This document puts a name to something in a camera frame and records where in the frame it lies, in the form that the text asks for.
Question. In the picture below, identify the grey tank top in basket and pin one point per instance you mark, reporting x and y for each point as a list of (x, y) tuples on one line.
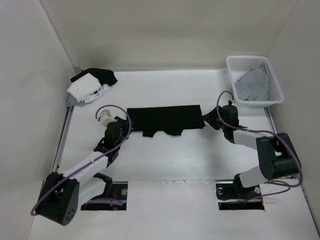
[(253, 85)]

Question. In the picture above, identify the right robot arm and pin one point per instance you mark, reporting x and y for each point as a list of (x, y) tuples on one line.
[(277, 157)]

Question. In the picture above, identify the white plastic basket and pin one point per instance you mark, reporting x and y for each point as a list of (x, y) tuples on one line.
[(238, 65)]

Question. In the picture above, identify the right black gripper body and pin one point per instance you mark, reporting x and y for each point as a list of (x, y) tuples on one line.
[(220, 112)]

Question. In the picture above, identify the black tank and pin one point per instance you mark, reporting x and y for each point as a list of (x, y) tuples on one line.
[(104, 76), (172, 120)]

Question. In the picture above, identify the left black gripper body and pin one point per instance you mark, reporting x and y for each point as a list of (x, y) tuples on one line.
[(125, 131)]

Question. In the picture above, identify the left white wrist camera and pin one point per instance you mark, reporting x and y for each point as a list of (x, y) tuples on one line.
[(105, 118)]

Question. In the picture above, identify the folded white tank top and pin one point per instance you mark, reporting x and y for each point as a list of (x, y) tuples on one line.
[(84, 87)]

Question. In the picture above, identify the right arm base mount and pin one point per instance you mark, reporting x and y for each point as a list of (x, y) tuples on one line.
[(229, 199)]

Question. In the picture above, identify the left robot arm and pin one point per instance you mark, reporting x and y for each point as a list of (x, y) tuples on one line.
[(63, 193)]

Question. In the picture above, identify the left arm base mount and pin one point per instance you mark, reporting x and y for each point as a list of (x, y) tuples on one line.
[(101, 193)]

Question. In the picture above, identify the folded light pink tank top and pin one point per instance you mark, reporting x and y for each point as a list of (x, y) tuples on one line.
[(97, 94)]

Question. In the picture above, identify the folded grey tank top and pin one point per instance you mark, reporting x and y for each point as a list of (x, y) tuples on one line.
[(72, 102)]

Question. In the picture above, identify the folded black tank top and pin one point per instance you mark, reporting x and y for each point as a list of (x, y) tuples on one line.
[(104, 76)]

